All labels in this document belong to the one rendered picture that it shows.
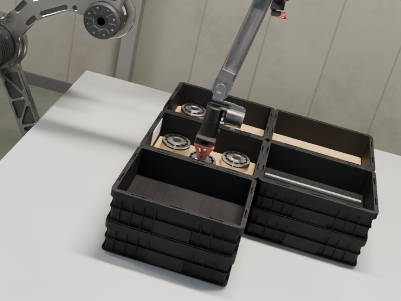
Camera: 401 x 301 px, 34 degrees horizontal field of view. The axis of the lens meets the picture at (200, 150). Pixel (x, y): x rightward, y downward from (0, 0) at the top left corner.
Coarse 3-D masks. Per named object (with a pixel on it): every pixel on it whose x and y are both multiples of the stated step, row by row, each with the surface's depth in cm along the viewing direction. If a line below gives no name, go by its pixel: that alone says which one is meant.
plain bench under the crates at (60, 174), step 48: (96, 96) 290; (144, 96) 301; (48, 144) 246; (96, 144) 254; (0, 192) 213; (48, 192) 219; (96, 192) 225; (384, 192) 270; (0, 240) 193; (48, 240) 198; (96, 240) 203; (240, 240) 219; (384, 240) 239; (0, 288) 176; (48, 288) 180; (96, 288) 184; (144, 288) 188; (192, 288) 193; (240, 288) 198; (288, 288) 203; (336, 288) 208; (384, 288) 213
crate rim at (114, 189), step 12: (132, 156) 206; (168, 156) 212; (180, 156) 212; (216, 168) 211; (120, 180) 192; (252, 180) 209; (120, 192) 187; (252, 192) 203; (144, 204) 187; (156, 204) 186; (168, 204) 187; (180, 216) 186; (192, 216) 186; (204, 216) 186; (216, 228) 186; (228, 228) 185; (240, 228) 184
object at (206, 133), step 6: (204, 120) 214; (204, 126) 214; (210, 126) 213; (216, 126) 213; (198, 132) 216; (204, 132) 215; (210, 132) 214; (216, 132) 215; (198, 138) 213; (204, 138) 214; (210, 138) 215; (216, 138) 216; (210, 144) 213
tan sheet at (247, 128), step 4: (180, 108) 267; (244, 124) 267; (236, 128) 262; (240, 128) 263; (244, 128) 264; (248, 128) 265; (252, 128) 265; (256, 128) 266; (248, 132) 262; (252, 132) 263; (256, 132) 263; (260, 132) 264
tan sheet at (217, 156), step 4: (160, 136) 243; (160, 140) 240; (156, 144) 237; (160, 144) 238; (192, 148) 240; (212, 152) 241; (216, 152) 241; (216, 156) 238; (220, 156) 239; (216, 160) 236; (220, 160) 237; (216, 164) 234; (220, 164) 234; (252, 164) 239; (248, 168) 236; (252, 168) 237; (248, 172) 234; (252, 172) 234
